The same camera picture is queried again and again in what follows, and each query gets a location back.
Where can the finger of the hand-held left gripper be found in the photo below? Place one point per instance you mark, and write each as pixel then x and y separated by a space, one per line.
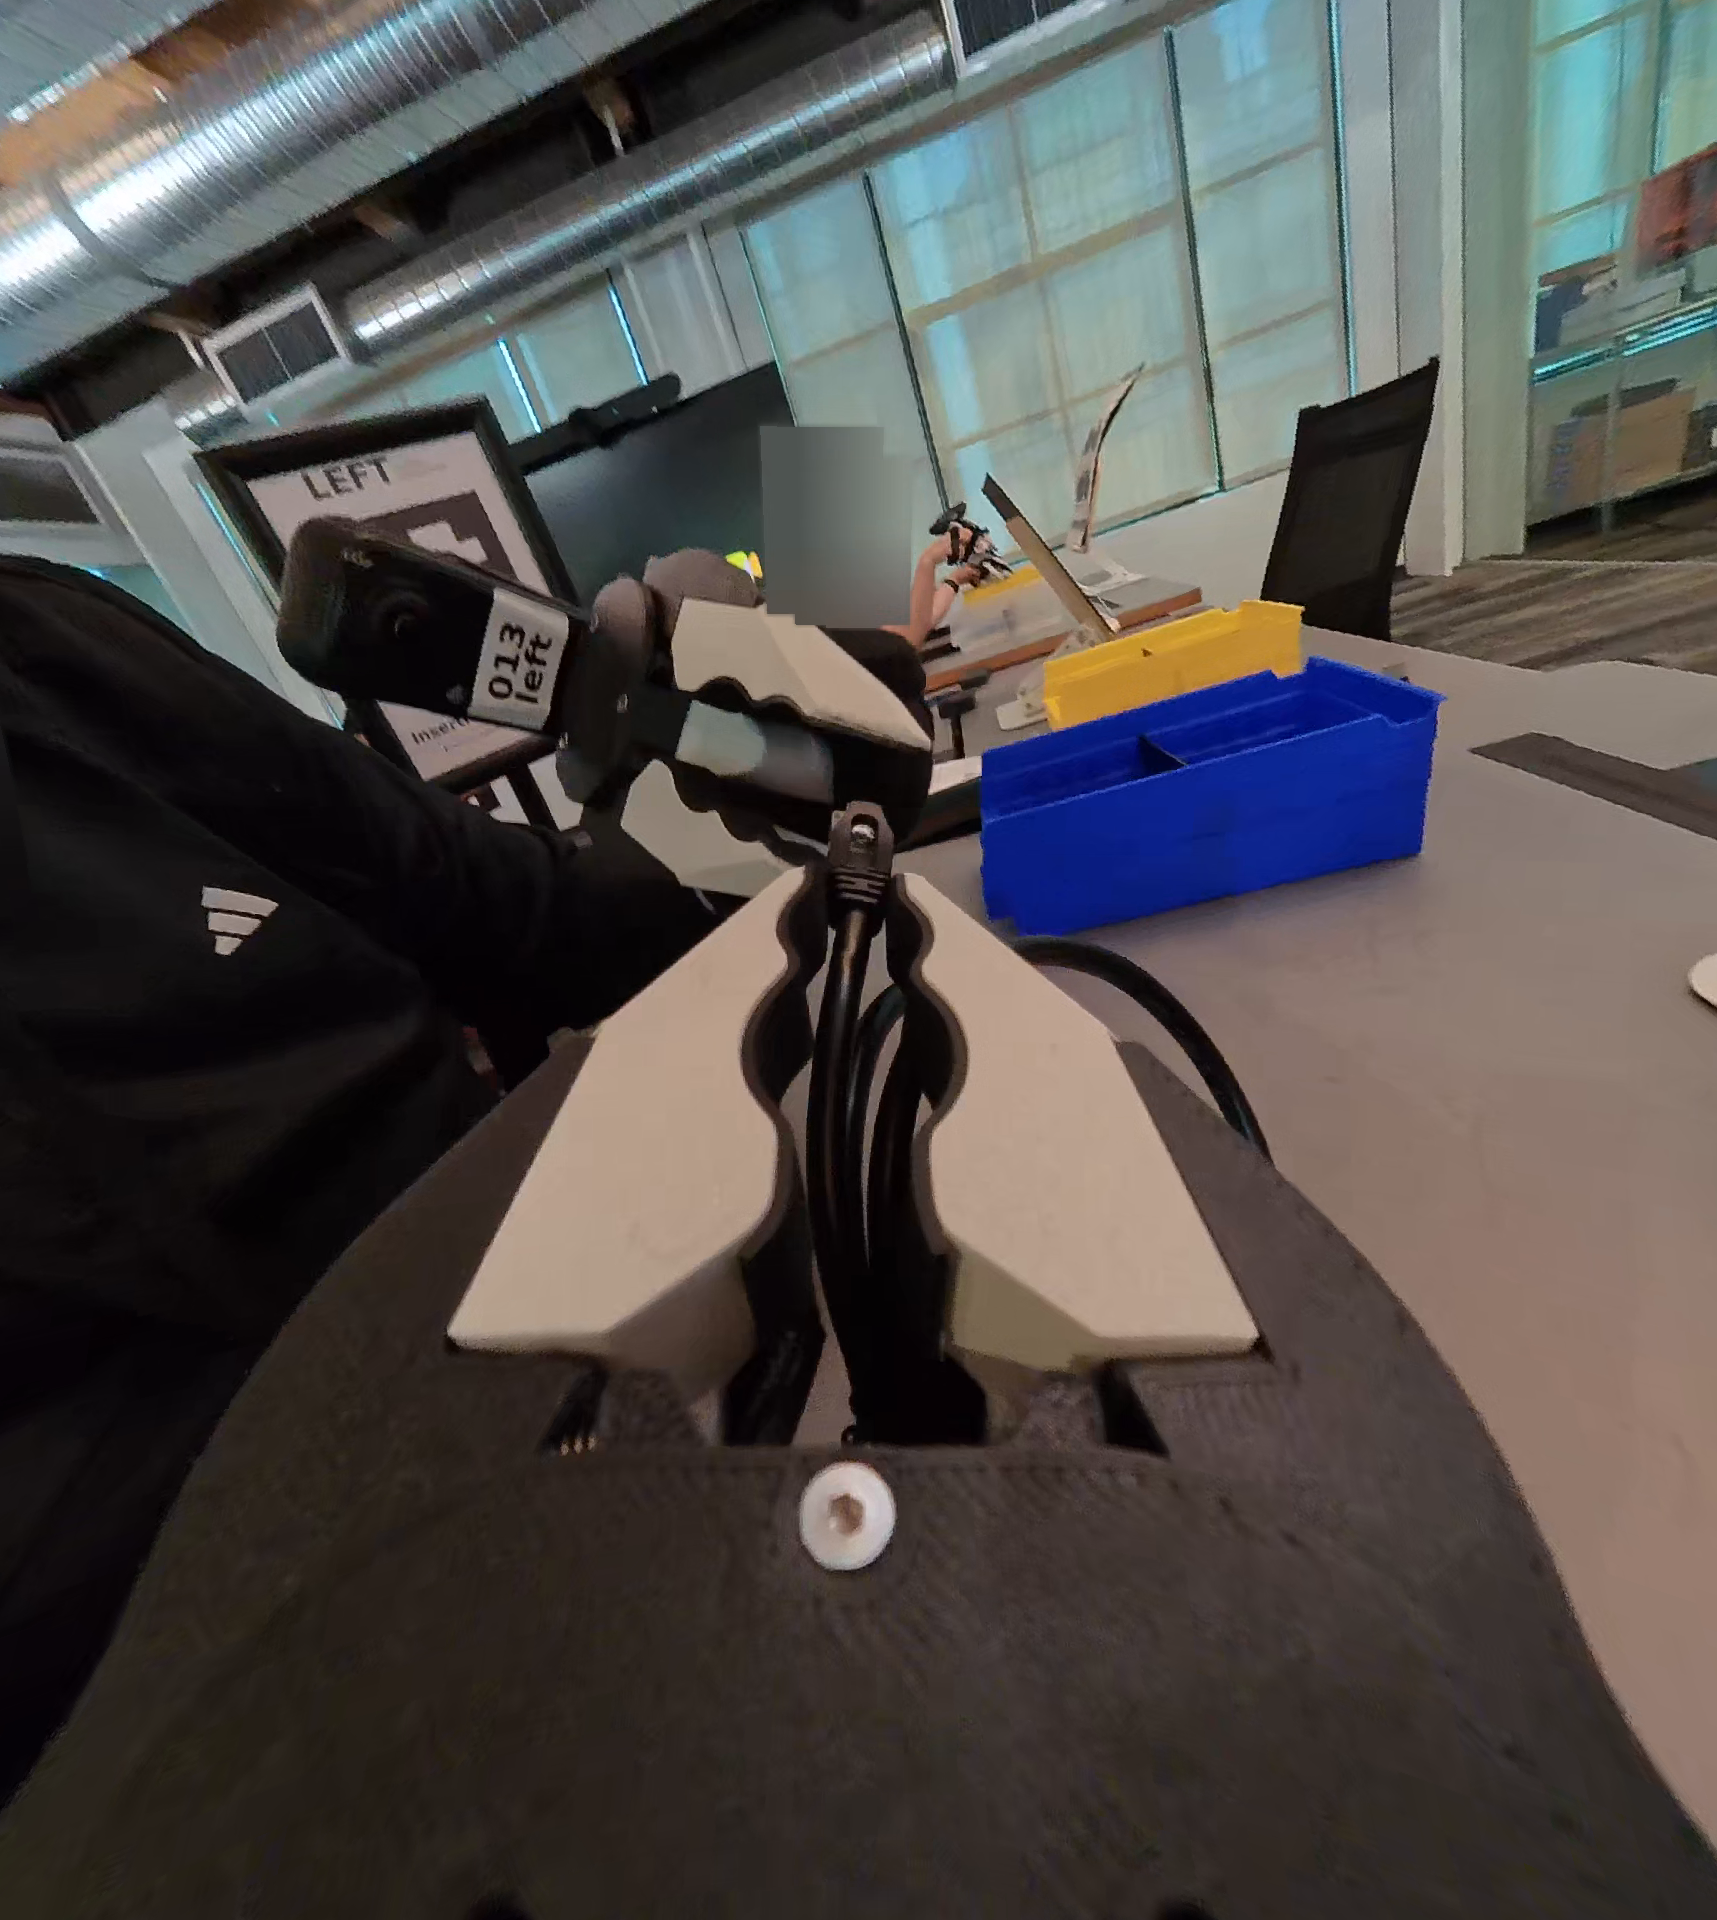
pixel 762 765
pixel 798 667

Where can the blue plastic bin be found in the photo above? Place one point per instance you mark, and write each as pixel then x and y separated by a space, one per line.
pixel 1202 841

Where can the black screen panel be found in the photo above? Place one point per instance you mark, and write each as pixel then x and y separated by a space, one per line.
pixel 648 480

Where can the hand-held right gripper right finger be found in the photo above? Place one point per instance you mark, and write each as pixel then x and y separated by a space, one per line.
pixel 1068 1186

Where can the black office chair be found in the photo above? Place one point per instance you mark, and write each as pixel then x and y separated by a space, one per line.
pixel 1347 510

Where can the person's left forearm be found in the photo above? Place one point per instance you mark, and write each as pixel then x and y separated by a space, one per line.
pixel 498 886

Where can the slanted panel stand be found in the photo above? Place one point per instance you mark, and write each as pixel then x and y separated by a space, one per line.
pixel 1038 550

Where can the yellow plastic bin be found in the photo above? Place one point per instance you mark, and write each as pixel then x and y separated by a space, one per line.
pixel 1173 660

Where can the metal shelf with boxes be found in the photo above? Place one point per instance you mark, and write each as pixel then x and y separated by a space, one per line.
pixel 1668 419

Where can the wooden task board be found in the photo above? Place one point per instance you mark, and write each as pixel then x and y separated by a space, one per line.
pixel 1143 604

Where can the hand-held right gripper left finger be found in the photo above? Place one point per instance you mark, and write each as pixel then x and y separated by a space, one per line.
pixel 631 1168

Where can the silver ventilation duct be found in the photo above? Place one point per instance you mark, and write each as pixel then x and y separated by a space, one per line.
pixel 199 196
pixel 575 240

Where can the printed paper strip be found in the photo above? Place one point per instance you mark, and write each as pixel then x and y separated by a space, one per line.
pixel 1105 451

